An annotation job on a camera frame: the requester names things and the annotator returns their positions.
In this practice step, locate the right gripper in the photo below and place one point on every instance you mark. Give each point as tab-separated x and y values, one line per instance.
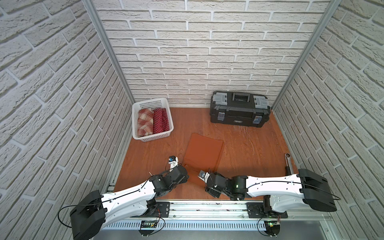
213	194

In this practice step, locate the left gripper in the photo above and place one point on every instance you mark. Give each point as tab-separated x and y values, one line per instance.
181	172

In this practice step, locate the orange skirt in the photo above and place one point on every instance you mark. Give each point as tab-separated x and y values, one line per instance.
203	154

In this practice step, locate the red polka dot skirt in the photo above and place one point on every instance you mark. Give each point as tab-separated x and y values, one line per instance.
161	121

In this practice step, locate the white plastic basket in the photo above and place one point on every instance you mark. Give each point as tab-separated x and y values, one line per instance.
151	104

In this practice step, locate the red plaid skirt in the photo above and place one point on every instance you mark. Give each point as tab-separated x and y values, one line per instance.
145	122

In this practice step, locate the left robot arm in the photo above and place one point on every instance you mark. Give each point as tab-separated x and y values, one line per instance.
96	211

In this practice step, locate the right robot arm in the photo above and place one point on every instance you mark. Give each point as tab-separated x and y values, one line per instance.
280	193

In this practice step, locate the left controller board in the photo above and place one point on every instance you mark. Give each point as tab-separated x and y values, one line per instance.
148	227

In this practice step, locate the controller board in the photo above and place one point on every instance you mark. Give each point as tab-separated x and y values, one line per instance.
272	228
148	227

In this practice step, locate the right controller board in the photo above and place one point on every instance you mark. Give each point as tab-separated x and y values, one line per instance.
272	228

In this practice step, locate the black plastic toolbox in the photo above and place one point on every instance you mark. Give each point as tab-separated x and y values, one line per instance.
240	109

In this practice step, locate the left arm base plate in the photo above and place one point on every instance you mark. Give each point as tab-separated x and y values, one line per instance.
159	209

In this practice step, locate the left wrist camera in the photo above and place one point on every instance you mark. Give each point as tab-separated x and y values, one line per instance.
173	161

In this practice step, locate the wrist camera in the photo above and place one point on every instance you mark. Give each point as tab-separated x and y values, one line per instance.
204	176
173	161

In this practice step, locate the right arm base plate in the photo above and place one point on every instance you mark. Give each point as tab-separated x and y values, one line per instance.
257	211

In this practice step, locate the aluminium mounting rail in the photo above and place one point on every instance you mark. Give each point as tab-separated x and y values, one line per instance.
206	210

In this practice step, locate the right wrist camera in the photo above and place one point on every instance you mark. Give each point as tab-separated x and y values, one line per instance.
204	176

